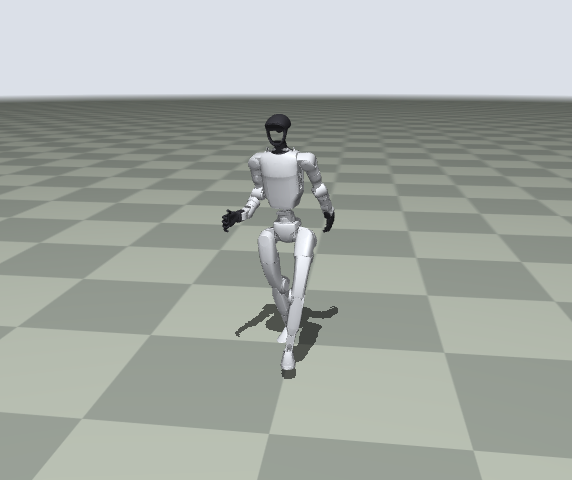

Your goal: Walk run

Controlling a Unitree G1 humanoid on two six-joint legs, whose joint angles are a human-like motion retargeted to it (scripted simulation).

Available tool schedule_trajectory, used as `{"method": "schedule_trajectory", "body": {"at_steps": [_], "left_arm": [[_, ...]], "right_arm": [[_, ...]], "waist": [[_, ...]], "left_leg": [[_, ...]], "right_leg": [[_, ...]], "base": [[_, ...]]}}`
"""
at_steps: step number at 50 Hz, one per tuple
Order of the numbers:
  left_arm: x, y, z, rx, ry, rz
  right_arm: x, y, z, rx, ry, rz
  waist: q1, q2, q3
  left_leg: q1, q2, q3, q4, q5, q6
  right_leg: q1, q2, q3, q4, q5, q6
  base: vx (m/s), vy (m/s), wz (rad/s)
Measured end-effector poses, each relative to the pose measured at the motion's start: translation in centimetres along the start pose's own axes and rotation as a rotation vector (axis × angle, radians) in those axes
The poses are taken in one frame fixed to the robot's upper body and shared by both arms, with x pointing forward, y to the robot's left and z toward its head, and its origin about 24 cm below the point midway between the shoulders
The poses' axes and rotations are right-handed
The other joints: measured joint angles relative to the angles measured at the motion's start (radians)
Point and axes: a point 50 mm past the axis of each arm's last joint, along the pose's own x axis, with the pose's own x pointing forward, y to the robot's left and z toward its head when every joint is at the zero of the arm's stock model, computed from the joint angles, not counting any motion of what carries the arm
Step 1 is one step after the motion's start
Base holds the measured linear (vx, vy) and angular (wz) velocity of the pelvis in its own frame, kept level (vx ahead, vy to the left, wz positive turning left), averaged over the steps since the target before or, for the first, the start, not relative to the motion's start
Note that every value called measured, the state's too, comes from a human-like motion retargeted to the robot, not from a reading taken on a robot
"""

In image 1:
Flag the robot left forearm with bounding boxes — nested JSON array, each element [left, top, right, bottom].
[[317, 183, 334, 216]]

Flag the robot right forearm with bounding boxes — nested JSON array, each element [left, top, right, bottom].
[[241, 188, 260, 221]]

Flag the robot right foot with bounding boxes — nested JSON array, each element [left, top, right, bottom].
[[277, 327, 287, 343]]

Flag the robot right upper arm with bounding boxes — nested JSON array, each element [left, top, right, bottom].
[[248, 153, 266, 200]]

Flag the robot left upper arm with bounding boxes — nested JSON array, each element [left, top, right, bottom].
[[297, 152, 327, 198]]

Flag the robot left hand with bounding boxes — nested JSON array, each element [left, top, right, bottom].
[[323, 212, 335, 232]]

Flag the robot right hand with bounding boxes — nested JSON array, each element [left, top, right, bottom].
[[222, 209, 245, 232]]

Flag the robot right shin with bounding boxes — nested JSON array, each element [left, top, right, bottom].
[[272, 288, 290, 327]]

